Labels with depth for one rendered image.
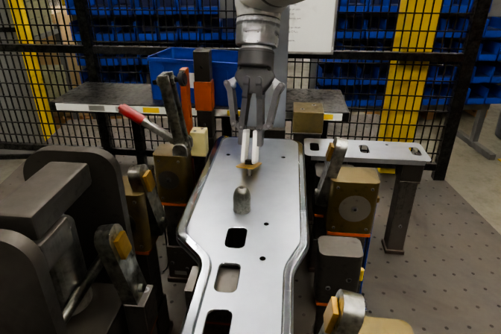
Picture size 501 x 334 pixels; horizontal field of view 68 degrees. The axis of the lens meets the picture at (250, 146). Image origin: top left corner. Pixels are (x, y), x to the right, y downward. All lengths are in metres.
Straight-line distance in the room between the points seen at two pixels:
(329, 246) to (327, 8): 0.80
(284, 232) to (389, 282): 0.45
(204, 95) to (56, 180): 0.65
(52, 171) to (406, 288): 0.83
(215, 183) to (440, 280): 0.62
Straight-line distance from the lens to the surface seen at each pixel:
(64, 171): 0.48
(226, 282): 0.57
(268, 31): 0.76
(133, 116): 0.79
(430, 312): 1.00
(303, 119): 0.98
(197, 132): 0.84
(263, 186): 0.75
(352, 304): 0.41
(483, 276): 1.15
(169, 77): 0.75
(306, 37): 1.24
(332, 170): 0.70
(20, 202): 0.44
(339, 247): 0.64
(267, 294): 0.54
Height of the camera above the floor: 1.40
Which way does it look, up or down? 26 degrees down
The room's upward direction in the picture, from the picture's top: straight up
